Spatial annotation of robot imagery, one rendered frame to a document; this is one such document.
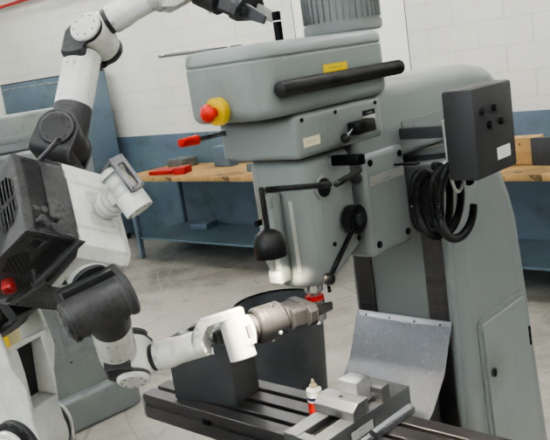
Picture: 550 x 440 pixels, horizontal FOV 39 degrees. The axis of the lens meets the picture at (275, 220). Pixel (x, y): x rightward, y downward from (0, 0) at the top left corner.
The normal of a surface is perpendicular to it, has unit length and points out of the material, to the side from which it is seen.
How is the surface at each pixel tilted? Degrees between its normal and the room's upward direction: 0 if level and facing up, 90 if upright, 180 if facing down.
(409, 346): 63
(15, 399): 90
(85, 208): 58
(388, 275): 90
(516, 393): 88
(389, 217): 90
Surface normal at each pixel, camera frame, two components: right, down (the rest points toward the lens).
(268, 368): -0.37, 0.30
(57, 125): 0.00, -0.30
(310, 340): 0.67, 0.12
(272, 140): -0.66, 0.25
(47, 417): 0.87, -0.18
